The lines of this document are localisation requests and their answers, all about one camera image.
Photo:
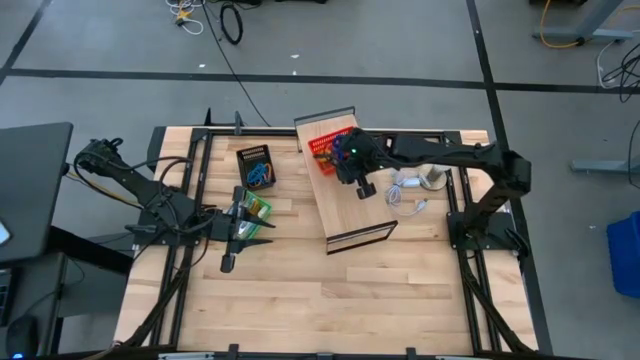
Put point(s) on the blue plastic bin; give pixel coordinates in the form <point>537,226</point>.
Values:
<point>625,255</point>

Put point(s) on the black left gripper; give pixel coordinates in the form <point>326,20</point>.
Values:
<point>227,227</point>

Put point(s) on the grey metal stand foot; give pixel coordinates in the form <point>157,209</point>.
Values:
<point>585,34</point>
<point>600,166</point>

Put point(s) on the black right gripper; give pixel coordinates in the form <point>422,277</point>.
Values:
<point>360,155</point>

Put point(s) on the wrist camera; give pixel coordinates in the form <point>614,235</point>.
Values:
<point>366,191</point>
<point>227,262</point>

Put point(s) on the black side desk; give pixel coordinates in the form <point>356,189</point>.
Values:
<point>30,190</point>

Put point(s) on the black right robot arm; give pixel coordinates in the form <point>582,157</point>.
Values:
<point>450,150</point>

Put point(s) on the red plastic basket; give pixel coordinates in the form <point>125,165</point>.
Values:
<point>320,142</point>

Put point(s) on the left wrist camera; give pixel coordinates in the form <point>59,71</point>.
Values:
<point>227,262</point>

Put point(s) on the long wooden box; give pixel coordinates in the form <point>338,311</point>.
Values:
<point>350,205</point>

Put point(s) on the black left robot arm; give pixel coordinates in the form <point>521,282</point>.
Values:
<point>150,195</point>

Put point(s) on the blue rubber band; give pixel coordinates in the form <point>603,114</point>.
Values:
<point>260,170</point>
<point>252,177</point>

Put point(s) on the silver aluminium bar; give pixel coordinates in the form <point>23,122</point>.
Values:
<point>185,356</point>

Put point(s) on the blue coil wristband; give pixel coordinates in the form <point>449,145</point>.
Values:
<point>338,145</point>

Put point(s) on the black plastic basket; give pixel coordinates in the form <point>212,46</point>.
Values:
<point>255,150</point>

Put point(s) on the green plastic basket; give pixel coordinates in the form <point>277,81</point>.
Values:
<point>262,216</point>

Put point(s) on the black computer mouse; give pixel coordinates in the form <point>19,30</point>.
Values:
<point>22,337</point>

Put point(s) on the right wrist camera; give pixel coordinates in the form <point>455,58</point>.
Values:
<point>366,191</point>

